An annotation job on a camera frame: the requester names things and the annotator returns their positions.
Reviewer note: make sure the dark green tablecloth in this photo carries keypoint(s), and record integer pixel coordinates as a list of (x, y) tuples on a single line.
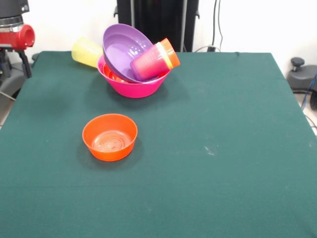
[(158, 198)]

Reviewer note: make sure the black pedestal foot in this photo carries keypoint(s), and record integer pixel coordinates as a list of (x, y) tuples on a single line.
[(302, 77), (15, 83)]

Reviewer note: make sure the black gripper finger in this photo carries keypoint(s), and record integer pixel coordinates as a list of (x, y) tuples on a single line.
[(26, 64), (6, 64)]

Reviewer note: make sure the purple bowl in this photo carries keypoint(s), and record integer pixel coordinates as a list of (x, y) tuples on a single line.
[(119, 52)]

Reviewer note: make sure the large pink bowl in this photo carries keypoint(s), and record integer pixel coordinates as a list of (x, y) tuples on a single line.
[(133, 90)]

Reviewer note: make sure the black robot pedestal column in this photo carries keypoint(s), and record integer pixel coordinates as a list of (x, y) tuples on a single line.
[(158, 19)]

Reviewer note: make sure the orange cup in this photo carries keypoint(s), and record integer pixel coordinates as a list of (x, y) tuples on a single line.
[(172, 53)]

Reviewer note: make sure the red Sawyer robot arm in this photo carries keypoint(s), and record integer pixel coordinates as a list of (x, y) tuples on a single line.
[(11, 11)]

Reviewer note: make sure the pale yellow cup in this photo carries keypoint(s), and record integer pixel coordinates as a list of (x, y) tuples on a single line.
[(85, 53)]

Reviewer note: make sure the purple cup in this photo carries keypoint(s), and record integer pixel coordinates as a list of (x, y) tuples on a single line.
[(148, 67)]

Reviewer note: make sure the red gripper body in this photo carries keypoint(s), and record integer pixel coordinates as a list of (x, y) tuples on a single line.
[(15, 39)]

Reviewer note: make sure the large orange bowl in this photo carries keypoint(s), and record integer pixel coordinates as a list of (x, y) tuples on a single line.
[(110, 73)]

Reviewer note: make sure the small orange bowl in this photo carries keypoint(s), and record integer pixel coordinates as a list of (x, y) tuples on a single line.
[(110, 152)]

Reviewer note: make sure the bright yellow cup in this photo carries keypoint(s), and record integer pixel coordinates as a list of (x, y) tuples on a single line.
[(166, 55)]

